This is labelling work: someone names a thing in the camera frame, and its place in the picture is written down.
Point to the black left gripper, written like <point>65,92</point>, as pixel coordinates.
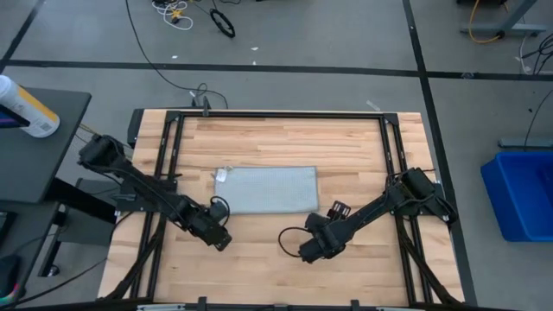
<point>207,229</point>

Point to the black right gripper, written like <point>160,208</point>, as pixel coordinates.
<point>319,242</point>

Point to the grey waffle microfiber towel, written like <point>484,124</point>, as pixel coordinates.
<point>268,190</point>

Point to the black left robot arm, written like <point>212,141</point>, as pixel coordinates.
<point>129,173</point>

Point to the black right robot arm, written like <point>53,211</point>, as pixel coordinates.
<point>371,209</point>

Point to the white paper hang tag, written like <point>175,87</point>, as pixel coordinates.
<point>221,175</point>

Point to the black box under table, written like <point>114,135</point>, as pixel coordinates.
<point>135,125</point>

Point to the black side desk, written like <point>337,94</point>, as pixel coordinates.
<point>43,164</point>

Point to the blue plastic bin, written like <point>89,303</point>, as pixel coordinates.
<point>518,198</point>

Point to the black device with coloured edge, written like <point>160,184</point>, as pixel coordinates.
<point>8,272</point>

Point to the white bottle with yellow label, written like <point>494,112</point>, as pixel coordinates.
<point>30,108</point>

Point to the black tablet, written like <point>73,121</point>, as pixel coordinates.
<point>10,117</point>

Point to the grey table foot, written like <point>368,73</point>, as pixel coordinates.
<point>527,143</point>

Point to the grey table leg base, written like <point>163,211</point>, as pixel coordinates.
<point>510,28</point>

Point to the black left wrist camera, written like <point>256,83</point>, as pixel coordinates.
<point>218,211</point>

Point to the black desk leg frame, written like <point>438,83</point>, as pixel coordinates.
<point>78,201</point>

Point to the black aluminium table frame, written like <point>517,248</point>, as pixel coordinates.
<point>281,115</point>

